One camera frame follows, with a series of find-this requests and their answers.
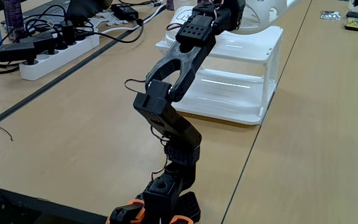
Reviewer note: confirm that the white slipper with dog print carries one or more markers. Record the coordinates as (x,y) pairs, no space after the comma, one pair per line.
(269,14)
(174,28)

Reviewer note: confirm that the white shoe rack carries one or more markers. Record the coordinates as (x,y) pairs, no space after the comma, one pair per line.
(244,43)

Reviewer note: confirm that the white paper cup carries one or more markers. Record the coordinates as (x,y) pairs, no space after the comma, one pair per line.
(182,3)

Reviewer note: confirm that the silver foil wrapper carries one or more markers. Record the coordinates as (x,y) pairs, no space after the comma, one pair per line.
(330,15)

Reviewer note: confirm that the black power adapter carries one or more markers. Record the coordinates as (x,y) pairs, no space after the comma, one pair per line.
(124,12)

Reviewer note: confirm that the white printed plastic part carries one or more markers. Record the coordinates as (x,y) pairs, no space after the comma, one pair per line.
(110,20)

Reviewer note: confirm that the black power plug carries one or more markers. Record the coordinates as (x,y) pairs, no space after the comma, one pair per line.
(67,32)

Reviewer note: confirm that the white power strip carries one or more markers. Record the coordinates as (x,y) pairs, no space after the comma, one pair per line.
(61,57)

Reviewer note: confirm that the black plug-in adapter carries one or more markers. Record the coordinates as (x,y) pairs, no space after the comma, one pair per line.
(17,51)
(40,42)

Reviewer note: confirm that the tall purple drink can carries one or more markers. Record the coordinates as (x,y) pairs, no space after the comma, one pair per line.
(13,18)

